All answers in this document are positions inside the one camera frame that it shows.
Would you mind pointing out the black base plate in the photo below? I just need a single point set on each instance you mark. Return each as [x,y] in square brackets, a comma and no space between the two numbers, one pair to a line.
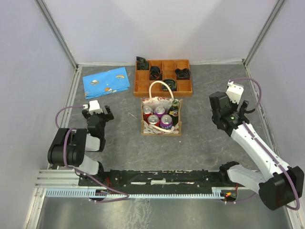
[159,181]

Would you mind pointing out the green glass bottle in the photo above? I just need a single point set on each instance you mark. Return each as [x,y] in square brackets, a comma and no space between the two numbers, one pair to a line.
[174,112]

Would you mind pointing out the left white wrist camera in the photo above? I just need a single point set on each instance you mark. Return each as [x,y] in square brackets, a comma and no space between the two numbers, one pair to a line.
[93,107]

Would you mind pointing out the wooden compartment tray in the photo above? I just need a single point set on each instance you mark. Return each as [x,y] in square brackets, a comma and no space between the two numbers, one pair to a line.
[143,78]

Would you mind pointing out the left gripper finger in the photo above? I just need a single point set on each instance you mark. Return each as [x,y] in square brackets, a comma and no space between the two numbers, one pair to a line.
[109,114]
[85,113]

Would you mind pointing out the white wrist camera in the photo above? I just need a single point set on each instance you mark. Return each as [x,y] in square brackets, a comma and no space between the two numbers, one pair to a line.
[234,92]
[93,107]

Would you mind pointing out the purple soda can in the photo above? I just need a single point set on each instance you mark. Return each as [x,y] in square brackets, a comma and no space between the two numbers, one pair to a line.
[160,111]
[166,122]

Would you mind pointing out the red soda can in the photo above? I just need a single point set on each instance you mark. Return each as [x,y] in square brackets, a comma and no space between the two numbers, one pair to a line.
[147,111]
[153,120]

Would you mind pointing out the red soda can front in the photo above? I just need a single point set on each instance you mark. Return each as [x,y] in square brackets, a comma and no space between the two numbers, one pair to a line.
[153,120]

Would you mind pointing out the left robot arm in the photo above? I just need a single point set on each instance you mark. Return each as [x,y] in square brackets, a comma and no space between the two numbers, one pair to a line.
[69,146]

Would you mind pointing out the purple soda can front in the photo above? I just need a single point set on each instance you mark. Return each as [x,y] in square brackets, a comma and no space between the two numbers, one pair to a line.
[166,122]

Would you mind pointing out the red soda can rear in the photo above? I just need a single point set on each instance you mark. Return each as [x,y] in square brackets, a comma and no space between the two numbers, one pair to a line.
[147,111]

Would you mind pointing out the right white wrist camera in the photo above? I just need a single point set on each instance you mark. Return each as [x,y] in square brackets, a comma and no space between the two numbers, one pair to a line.
[234,92]

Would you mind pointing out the light blue cable duct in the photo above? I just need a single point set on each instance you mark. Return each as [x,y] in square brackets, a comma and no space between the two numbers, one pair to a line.
[93,193]

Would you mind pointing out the aluminium frame rail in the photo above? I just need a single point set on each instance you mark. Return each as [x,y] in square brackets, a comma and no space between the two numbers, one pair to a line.
[57,179]

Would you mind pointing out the rolled black tie right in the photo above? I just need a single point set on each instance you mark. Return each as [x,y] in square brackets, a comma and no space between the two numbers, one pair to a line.
[183,74]

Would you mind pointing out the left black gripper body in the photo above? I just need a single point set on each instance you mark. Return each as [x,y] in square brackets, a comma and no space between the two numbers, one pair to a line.
[104,118]

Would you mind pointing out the rolled black orange tie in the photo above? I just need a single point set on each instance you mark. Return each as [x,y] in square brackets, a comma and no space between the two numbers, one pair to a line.
[155,73]

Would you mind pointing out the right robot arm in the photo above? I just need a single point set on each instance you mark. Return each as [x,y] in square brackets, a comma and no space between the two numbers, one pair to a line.
[277,183]

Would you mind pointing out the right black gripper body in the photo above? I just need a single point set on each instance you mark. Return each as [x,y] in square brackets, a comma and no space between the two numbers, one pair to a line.
[234,106]

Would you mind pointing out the blue space print cloth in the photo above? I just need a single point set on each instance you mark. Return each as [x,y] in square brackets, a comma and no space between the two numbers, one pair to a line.
[104,83]

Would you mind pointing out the canvas tote bag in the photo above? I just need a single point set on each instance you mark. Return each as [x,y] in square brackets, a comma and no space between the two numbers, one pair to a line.
[166,102]

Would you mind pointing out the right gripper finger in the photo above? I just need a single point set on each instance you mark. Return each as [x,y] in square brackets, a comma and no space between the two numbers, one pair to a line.
[243,107]
[249,111]

